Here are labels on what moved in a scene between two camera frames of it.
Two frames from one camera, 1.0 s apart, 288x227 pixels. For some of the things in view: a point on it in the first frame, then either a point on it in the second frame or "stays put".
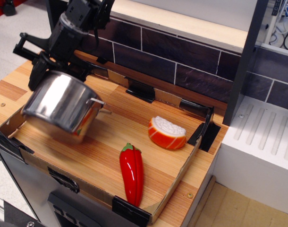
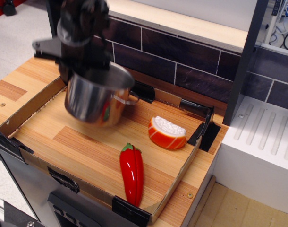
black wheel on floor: x=9 y=8 stays put
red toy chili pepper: x=131 y=165 stays put
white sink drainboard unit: x=257 y=157 stays put
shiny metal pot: x=63 y=104 to x=99 y=99
